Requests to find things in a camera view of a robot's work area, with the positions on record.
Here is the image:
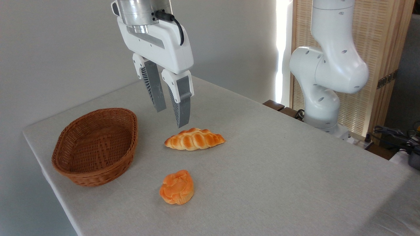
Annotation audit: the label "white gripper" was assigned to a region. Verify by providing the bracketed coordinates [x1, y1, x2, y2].
[117, 16, 195, 128]

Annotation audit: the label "long braided bread loaf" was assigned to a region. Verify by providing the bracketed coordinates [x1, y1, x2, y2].
[164, 128, 226, 151]

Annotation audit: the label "brown wicker basket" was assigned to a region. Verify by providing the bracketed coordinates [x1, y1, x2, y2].
[52, 108, 138, 187]

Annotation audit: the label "round orange bread roll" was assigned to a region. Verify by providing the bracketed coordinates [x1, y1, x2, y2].
[159, 169, 195, 205]

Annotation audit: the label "dark brown wooden block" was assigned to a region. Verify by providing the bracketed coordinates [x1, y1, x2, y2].
[262, 100, 285, 112]
[279, 107, 304, 122]

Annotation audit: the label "beige tablecloth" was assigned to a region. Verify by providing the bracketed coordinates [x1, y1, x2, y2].
[22, 76, 420, 236]

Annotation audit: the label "white power strip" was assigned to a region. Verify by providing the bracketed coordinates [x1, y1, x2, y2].
[353, 133, 374, 150]

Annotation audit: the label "wooden slatted folding screen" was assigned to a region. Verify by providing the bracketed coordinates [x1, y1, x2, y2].
[290, 0, 416, 142]

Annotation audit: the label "black screen hinge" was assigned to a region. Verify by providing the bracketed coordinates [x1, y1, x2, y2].
[377, 70, 398, 89]

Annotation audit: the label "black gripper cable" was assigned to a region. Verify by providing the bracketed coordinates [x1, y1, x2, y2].
[154, 10, 185, 46]

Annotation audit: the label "black cable bundle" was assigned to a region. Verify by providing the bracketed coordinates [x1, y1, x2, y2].
[373, 126, 420, 154]

